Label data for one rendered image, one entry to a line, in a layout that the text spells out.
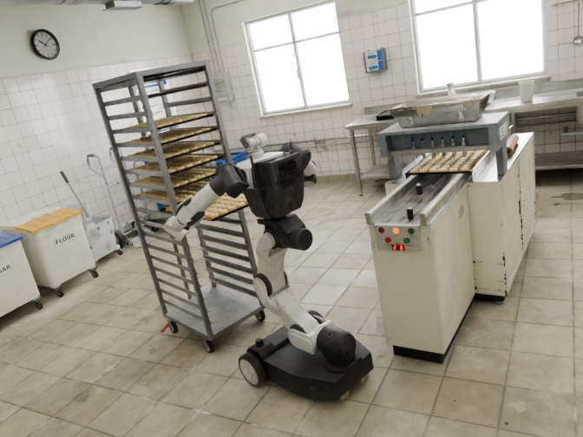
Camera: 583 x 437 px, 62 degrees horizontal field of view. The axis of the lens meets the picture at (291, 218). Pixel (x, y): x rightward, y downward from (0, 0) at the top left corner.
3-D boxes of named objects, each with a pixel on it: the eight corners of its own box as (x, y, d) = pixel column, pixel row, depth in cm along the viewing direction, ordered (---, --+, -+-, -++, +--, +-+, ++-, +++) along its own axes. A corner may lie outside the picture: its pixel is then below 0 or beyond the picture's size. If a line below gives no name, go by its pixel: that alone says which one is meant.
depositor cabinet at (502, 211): (450, 229, 442) (442, 139, 417) (537, 231, 402) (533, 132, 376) (399, 296, 344) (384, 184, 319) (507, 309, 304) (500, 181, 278)
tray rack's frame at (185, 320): (270, 316, 344) (210, 58, 290) (212, 353, 313) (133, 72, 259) (219, 296, 391) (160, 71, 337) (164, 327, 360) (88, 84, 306)
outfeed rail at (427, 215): (501, 134, 389) (501, 126, 387) (506, 134, 387) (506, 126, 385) (420, 226, 235) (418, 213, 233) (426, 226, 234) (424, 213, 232)
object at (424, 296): (425, 298, 334) (410, 174, 307) (477, 304, 315) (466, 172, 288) (387, 356, 281) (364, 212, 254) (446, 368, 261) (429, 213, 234)
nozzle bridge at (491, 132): (402, 170, 344) (396, 122, 334) (511, 166, 303) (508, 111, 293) (383, 184, 319) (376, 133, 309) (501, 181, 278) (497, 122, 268)
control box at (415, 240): (379, 246, 257) (376, 222, 253) (423, 249, 243) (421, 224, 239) (376, 250, 254) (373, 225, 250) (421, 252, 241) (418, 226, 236)
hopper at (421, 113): (406, 121, 328) (403, 101, 323) (494, 114, 296) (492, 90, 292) (389, 131, 306) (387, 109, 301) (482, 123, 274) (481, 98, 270)
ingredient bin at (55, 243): (59, 301, 459) (30, 225, 435) (22, 295, 493) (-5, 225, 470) (105, 275, 501) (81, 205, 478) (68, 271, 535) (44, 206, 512)
